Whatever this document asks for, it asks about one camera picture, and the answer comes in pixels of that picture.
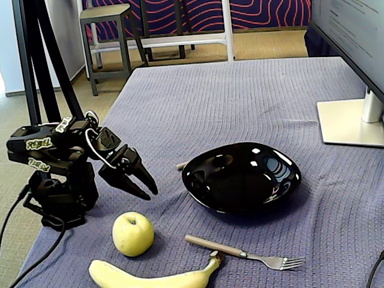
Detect yellow banana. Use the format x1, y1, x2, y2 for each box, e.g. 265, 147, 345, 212
88, 250, 224, 288

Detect black glossy glass bowl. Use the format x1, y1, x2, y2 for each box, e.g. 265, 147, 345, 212
181, 142, 302, 215

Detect green-yellow apple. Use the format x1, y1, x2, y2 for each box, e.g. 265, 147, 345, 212
112, 211, 155, 258

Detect blue woven table cloth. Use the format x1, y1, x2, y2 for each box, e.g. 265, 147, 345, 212
16, 56, 384, 288

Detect black tripod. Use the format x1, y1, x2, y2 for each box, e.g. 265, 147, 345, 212
11, 0, 85, 127

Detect black stand legs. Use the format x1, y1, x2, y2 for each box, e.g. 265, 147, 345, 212
140, 0, 196, 62

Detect grey metal stool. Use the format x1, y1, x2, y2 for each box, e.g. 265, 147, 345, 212
79, 3, 151, 97

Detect navy panel red wavy lines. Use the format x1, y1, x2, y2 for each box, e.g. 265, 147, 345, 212
82, 0, 313, 40

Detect monitor with silver stand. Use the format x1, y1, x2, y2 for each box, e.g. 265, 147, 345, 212
308, 0, 384, 148

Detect steel fork grey handle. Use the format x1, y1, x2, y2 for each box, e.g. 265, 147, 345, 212
184, 234, 307, 272

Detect thick black looped cable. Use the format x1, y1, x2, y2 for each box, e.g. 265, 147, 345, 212
7, 216, 67, 288

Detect thin black cable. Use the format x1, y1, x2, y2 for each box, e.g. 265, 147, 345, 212
0, 184, 31, 251

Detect white metal frame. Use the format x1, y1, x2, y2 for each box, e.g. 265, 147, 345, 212
76, 0, 236, 80

